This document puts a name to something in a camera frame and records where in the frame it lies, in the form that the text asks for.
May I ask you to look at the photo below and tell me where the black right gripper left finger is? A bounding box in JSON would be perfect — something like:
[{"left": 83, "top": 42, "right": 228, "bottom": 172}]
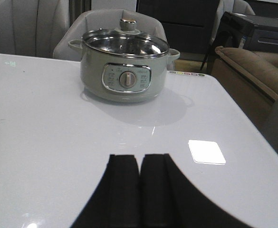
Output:
[{"left": 72, "top": 154, "right": 140, "bottom": 228}]

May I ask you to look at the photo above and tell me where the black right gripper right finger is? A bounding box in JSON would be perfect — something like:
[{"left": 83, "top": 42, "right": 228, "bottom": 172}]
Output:
[{"left": 140, "top": 154, "right": 248, "bottom": 228}]

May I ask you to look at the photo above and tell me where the green electric cooking pot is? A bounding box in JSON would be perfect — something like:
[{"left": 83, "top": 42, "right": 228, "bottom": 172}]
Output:
[{"left": 68, "top": 39, "right": 181, "bottom": 104}]

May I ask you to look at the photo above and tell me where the beige sofa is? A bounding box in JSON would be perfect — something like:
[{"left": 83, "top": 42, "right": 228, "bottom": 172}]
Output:
[{"left": 211, "top": 46, "right": 278, "bottom": 128}]

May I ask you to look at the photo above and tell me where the glass pot lid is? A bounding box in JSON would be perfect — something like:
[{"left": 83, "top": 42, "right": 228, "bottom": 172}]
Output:
[{"left": 82, "top": 18, "right": 169, "bottom": 58}]

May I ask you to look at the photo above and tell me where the dark counter cabinet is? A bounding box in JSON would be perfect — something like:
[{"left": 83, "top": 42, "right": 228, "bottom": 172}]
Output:
[{"left": 137, "top": 0, "right": 220, "bottom": 54}]

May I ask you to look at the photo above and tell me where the black side table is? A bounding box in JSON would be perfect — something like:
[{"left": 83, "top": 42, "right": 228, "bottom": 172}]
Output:
[{"left": 203, "top": 11, "right": 278, "bottom": 74}]

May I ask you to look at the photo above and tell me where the grey chair left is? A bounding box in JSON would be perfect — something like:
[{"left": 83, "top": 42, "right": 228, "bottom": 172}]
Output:
[{"left": 0, "top": 0, "right": 69, "bottom": 58}]

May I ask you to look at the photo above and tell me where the grey chair far right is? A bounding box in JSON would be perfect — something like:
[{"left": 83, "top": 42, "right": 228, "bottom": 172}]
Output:
[{"left": 210, "top": 0, "right": 255, "bottom": 45}]

